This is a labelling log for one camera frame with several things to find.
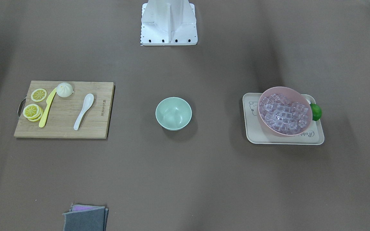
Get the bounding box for mint green bowl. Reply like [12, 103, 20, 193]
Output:
[155, 97, 192, 131]

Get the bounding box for bamboo cutting board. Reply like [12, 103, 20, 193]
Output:
[14, 81, 115, 139]

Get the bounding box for pink bowl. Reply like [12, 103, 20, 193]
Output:
[257, 86, 312, 137]

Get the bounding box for single lemon slice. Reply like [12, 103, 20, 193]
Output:
[31, 88, 48, 102]

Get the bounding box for green lime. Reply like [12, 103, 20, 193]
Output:
[310, 103, 322, 121]

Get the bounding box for white steamed bun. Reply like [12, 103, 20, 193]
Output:
[56, 82, 74, 98]

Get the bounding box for stacked lemon slices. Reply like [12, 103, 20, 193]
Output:
[22, 104, 44, 122]

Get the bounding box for grey folded cloth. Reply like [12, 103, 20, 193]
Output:
[63, 206, 109, 231]

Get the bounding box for yellow plastic knife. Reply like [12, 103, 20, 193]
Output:
[39, 88, 57, 128]

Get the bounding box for beige rabbit tray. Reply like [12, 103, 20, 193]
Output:
[242, 93, 325, 146]

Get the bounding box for clear ice cubes pile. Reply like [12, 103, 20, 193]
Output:
[258, 93, 310, 135]

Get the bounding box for purple cloth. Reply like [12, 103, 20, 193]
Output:
[69, 204, 101, 212]

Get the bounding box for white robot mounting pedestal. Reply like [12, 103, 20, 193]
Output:
[140, 0, 198, 46]

